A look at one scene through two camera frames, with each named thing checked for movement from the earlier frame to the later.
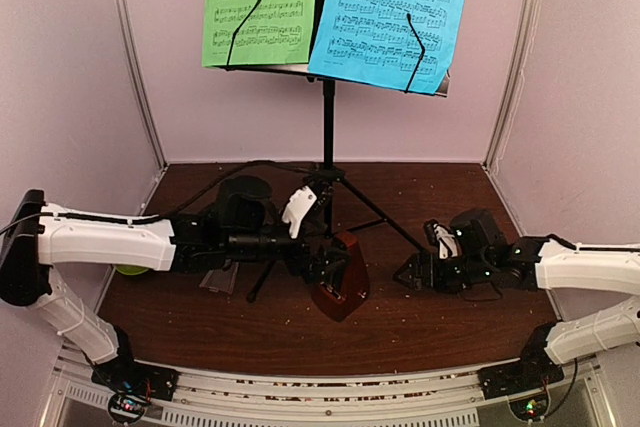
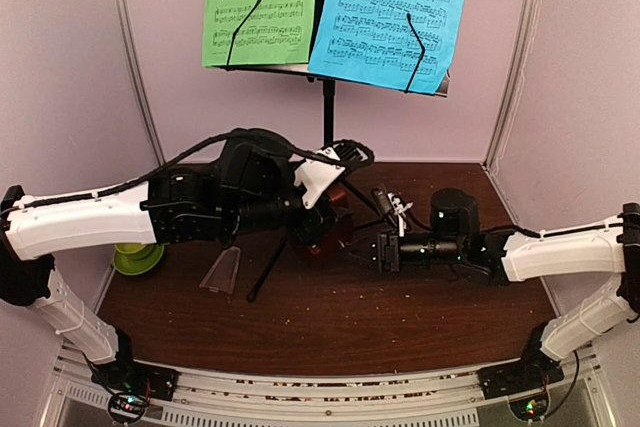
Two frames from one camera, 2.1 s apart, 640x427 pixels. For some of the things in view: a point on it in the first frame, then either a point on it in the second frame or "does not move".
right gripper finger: [411, 272] -> [367, 249]
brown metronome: [353, 283] -> [342, 233]
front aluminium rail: [234, 399] does not move
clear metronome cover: [221, 279] does not move
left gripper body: [309, 270] -> [313, 228]
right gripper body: [449, 281] -> [392, 263]
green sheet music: [279, 30] does not move
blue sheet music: [364, 35] does not move
